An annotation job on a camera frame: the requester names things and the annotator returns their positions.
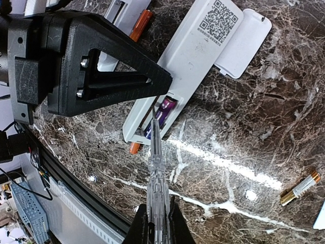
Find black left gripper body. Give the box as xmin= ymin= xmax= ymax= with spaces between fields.
xmin=7 ymin=10 xmax=74 ymax=125

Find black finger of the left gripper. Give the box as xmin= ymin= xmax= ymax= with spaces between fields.
xmin=48 ymin=14 xmax=173 ymax=117

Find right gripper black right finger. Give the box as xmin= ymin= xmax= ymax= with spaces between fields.
xmin=168 ymin=196 xmax=196 ymax=244

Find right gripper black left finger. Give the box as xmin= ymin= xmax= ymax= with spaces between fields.
xmin=123 ymin=204 xmax=148 ymax=244

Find clear handled screwdriver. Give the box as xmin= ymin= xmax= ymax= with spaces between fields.
xmin=147 ymin=110 xmax=170 ymax=243

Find white remote with battery compartment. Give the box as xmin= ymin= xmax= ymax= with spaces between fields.
xmin=93 ymin=1 xmax=156 ymax=77

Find orange AA battery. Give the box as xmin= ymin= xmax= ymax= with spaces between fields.
xmin=129 ymin=10 xmax=153 ymax=42

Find orange battery of QR remote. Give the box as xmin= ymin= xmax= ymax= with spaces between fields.
xmin=129 ymin=142 xmax=141 ymax=155

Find white remote with QR label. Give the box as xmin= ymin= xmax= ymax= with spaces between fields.
xmin=122 ymin=1 xmax=244 ymax=145

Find white battery cover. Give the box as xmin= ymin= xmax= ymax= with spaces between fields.
xmin=214 ymin=9 xmax=272 ymax=79
xmin=313 ymin=202 xmax=325 ymax=230

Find purple battery of QR remote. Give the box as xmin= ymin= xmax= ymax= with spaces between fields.
xmin=155 ymin=96 xmax=177 ymax=130

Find black curved front rail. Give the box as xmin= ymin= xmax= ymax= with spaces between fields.
xmin=38 ymin=145 xmax=131 ymax=236

